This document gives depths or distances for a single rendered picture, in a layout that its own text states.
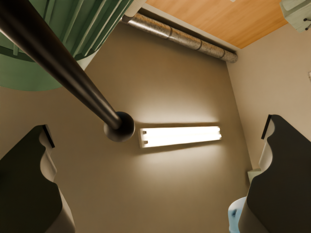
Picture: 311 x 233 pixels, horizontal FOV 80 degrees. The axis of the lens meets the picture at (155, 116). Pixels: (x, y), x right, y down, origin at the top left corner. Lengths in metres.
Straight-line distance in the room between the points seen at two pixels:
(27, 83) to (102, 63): 1.61
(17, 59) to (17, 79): 0.05
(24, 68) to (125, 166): 1.50
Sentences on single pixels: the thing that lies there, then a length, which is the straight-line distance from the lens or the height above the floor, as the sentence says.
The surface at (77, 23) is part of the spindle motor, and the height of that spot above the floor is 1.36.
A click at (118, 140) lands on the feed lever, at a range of 0.21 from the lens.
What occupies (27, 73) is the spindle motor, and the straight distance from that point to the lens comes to 0.24.
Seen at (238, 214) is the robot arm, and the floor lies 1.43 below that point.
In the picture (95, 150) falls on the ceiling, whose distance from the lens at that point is 1.58.
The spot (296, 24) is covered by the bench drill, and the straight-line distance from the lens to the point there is 2.47.
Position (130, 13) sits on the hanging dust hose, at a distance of 2.02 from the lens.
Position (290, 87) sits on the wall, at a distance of 3.12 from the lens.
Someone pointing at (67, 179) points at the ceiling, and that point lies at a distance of 1.51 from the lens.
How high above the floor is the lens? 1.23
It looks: 49 degrees up
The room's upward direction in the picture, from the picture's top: 113 degrees counter-clockwise
